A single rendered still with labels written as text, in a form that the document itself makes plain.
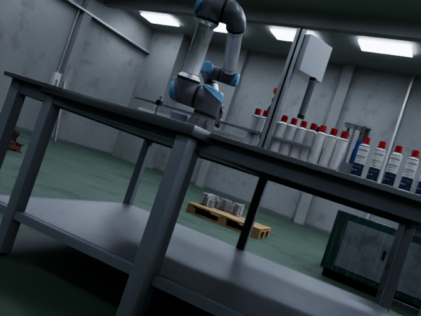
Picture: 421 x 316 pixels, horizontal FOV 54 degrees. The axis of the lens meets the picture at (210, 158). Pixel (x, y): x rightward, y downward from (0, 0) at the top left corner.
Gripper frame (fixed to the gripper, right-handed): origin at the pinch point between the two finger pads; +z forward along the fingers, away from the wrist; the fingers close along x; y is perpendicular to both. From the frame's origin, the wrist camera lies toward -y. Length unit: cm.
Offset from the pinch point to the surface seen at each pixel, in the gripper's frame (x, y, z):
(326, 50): -65, -7, -21
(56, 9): 605, 686, -655
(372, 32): -175, 697, -315
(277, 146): -30.4, -1.8, 19.8
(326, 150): -54, -2, 28
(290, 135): -38.2, -1.8, 15.6
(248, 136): -16.3, -1.4, 11.0
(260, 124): -24.5, -2.8, 6.4
